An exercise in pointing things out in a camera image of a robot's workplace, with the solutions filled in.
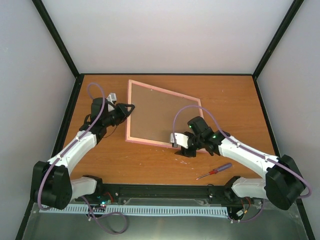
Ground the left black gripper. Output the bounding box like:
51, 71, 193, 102
103, 102, 135, 127

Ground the blue red handled screwdriver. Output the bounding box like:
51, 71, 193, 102
196, 163, 232, 180

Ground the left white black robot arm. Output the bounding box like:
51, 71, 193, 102
30, 97, 135, 211

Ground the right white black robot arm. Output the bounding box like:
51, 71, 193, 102
170, 116, 307, 210

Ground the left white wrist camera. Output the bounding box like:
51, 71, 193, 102
106, 92, 117, 112

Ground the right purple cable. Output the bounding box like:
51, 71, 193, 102
172, 104, 313, 224

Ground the purple cable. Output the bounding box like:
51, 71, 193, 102
172, 104, 313, 224
36, 82, 128, 235

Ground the light blue slotted cable duct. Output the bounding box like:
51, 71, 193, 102
39, 204, 230, 218

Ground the black mounting rail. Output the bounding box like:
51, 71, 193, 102
85, 184, 254, 206

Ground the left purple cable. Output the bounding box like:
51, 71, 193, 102
36, 82, 128, 235

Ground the black enclosure frame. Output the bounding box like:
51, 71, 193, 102
14, 0, 316, 240

